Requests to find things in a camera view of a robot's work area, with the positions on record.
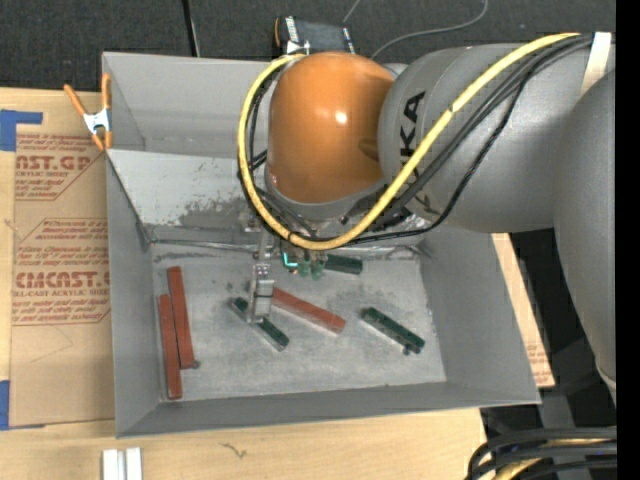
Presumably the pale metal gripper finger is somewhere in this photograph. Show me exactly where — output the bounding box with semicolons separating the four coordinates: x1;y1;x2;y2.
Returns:
257;279;276;320
250;263;272;324

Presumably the dark green flat block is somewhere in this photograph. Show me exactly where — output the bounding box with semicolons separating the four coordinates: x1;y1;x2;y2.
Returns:
322;252;364;276
230;296;291;353
360;307;427;356

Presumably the red-brown flat block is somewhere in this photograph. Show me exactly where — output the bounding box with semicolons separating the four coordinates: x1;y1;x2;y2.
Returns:
166;266;197;370
269;286;348;336
157;293;184;401

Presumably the grey metal bin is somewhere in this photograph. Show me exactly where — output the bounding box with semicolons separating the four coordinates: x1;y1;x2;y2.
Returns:
101;51;543;439

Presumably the brown cardboard board, red print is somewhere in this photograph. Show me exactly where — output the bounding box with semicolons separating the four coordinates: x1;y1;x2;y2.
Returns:
0;86;556;430

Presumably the black cylinder on white bracket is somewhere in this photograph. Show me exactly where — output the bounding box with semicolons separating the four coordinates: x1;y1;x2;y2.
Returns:
385;207;434;235

